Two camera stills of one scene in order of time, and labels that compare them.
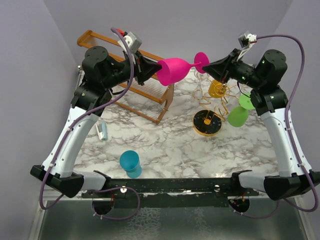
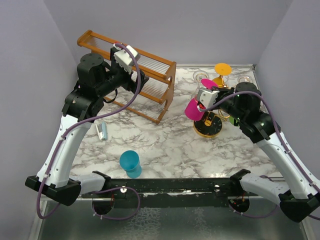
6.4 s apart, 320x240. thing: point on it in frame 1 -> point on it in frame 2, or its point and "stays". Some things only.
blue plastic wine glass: [129, 162] stays
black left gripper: [144, 68] -> [130, 83]
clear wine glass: [197, 93] stays
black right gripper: [222, 68] -> [222, 91]
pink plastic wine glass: [173, 69] -> [192, 112]
